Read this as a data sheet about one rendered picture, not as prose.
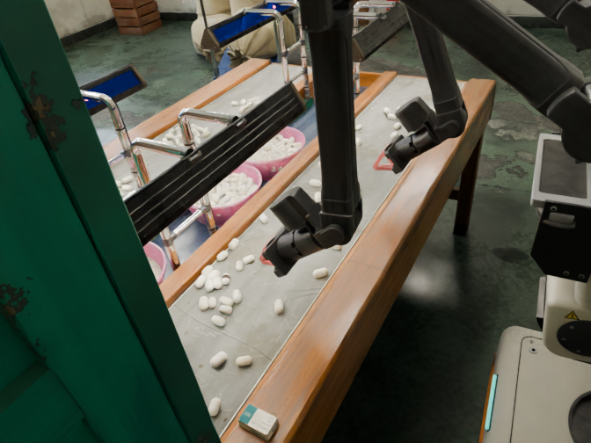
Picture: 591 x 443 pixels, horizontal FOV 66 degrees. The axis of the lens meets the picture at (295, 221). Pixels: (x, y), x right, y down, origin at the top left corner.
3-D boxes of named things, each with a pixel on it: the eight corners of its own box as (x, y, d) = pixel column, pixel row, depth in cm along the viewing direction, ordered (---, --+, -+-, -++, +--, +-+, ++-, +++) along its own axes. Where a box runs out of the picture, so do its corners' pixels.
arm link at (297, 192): (347, 240, 77) (361, 214, 84) (305, 189, 75) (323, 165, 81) (299, 264, 85) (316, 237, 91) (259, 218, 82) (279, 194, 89)
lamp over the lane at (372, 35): (426, 9, 178) (428, -11, 174) (362, 62, 137) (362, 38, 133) (406, 8, 182) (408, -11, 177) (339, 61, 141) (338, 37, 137)
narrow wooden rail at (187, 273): (397, 93, 211) (397, 70, 205) (83, 434, 93) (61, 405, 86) (385, 92, 214) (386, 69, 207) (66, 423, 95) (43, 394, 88)
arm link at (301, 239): (327, 253, 82) (340, 234, 86) (303, 225, 81) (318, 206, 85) (303, 262, 88) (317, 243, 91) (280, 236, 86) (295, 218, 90)
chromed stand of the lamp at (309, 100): (313, 105, 206) (304, -3, 179) (291, 123, 193) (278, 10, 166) (278, 99, 214) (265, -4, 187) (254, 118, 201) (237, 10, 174)
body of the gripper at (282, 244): (259, 254, 90) (280, 243, 84) (286, 224, 96) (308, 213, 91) (280, 279, 91) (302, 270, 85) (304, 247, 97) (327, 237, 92)
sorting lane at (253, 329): (465, 87, 194) (465, 82, 193) (186, 497, 75) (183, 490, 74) (397, 80, 207) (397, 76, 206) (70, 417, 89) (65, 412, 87)
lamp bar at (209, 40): (302, 5, 203) (301, -12, 199) (217, 50, 163) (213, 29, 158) (287, 5, 207) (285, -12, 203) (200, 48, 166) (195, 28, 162)
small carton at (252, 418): (279, 424, 79) (277, 417, 78) (267, 441, 77) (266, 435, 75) (251, 409, 82) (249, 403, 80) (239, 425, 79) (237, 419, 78)
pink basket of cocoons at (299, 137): (320, 155, 170) (318, 131, 164) (283, 192, 152) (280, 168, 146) (260, 143, 182) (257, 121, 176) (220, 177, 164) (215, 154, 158)
